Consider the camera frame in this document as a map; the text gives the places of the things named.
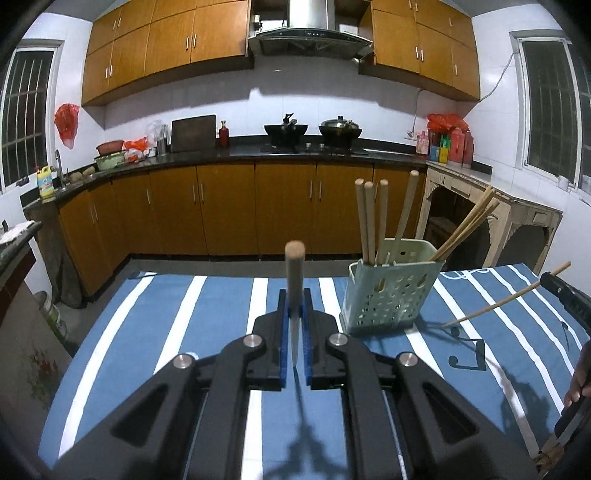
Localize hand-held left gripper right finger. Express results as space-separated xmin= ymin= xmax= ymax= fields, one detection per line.
xmin=301 ymin=288 xmax=541 ymax=480

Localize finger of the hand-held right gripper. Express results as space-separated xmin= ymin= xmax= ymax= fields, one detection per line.
xmin=539 ymin=271 xmax=591 ymax=330

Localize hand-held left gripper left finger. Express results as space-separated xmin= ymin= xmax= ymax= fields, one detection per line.
xmin=52 ymin=288 xmax=289 ymax=480

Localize wooden handled white knife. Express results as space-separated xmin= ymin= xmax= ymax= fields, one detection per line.
xmin=284 ymin=240 xmax=305 ymax=377

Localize wooden chopstick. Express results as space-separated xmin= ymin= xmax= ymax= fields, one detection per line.
xmin=441 ymin=261 xmax=572 ymax=328
xmin=355 ymin=179 xmax=366 ymax=263
xmin=397 ymin=170 xmax=420 ymax=241
xmin=364 ymin=181 xmax=376 ymax=265
xmin=431 ymin=185 xmax=495 ymax=260
xmin=436 ymin=199 xmax=502 ymax=262

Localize pale green perforated utensil holder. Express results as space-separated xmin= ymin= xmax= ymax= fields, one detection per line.
xmin=339 ymin=237 xmax=446 ymax=337

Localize metal cup with utensils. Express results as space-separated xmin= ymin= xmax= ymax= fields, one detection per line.
xmin=147 ymin=120 xmax=171 ymax=157

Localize person's right hand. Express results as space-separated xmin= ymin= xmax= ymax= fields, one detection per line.
xmin=564 ymin=342 xmax=591 ymax=406

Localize blue white striped tablecloth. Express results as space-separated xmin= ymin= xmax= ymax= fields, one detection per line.
xmin=39 ymin=263 xmax=591 ymax=480

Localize worn white wooden table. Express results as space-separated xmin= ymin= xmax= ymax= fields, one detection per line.
xmin=425 ymin=159 xmax=564 ymax=278

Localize orange lower kitchen cabinets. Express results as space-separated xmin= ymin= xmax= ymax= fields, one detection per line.
xmin=55 ymin=161 xmax=428 ymax=305

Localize wooden stool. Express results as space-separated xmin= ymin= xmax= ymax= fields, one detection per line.
xmin=427 ymin=216 xmax=462 ymax=245

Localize wide barred window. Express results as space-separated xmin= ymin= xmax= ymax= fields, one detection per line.
xmin=510 ymin=30 xmax=591 ymax=204

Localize black kitchen countertop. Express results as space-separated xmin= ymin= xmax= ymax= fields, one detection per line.
xmin=21 ymin=136 xmax=492 ymax=213

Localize black gas cooktop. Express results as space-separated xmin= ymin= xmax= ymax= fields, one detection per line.
xmin=261 ymin=141 xmax=370 ymax=155

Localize green yellow carton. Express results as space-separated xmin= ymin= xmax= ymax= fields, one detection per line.
xmin=429 ymin=134 xmax=451 ymax=163

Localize black wok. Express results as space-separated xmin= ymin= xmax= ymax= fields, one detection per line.
xmin=264 ymin=112 xmax=309 ymax=144

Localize black pot with lid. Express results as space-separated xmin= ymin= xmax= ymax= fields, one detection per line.
xmin=318 ymin=115 xmax=363 ymax=144

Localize red plastic bag over jugs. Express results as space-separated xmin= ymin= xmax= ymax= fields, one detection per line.
xmin=427 ymin=113 xmax=469 ymax=134

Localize dark cutting board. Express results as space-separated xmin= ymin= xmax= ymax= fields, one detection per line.
xmin=171 ymin=114 xmax=218 ymax=153

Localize crumpled red plastic bag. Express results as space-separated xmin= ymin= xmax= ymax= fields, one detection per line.
xmin=124 ymin=137 xmax=151 ymax=162

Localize green basin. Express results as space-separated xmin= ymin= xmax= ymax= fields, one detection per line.
xmin=95 ymin=151 xmax=127 ymax=171

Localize yellow detergent bottle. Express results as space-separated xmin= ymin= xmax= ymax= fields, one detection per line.
xmin=37 ymin=166 xmax=57 ymax=199

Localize white cloth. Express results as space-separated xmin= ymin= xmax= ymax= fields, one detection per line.
xmin=0 ymin=222 xmax=35 ymax=244

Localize steel range hood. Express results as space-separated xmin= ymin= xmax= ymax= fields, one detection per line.
xmin=247 ymin=0 xmax=374 ymax=61

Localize short orange upper cabinets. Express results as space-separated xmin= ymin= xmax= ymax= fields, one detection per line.
xmin=359 ymin=0 xmax=481 ymax=102

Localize hanging red plastic bag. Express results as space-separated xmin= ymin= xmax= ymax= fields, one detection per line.
xmin=54 ymin=103 xmax=80 ymax=149

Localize long orange upper cabinets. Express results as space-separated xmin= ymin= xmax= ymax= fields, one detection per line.
xmin=82 ymin=0 xmax=254 ymax=107

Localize narrow barred window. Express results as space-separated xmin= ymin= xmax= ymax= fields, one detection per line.
xmin=0 ymin=39 xmax=63 ymax=195

